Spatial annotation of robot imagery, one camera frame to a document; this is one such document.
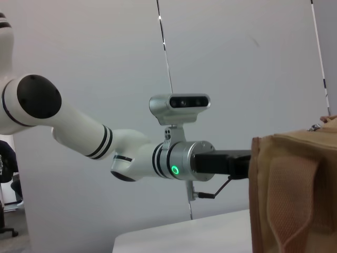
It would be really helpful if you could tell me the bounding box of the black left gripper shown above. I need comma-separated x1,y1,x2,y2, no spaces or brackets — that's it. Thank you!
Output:
193,149,253,180

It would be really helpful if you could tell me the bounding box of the black office chair holding jacket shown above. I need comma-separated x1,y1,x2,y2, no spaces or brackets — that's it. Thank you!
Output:
0,181,19,238

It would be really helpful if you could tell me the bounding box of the seated person in dark trousers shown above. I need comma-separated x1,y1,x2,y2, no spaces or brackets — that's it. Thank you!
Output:
10,175,25,209

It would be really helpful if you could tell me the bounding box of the left gripper cable with connector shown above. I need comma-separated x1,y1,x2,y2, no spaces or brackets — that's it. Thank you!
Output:
192,176,233,201

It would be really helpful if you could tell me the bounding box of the black jacket with lettering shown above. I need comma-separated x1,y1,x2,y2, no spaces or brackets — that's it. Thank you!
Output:
0,139,19,184

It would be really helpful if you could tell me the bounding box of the khaki canvas food bag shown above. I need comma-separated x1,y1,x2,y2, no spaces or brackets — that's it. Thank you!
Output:
250,115,337,253

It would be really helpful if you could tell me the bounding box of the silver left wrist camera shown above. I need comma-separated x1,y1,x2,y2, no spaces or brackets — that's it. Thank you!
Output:
149,93,212,152

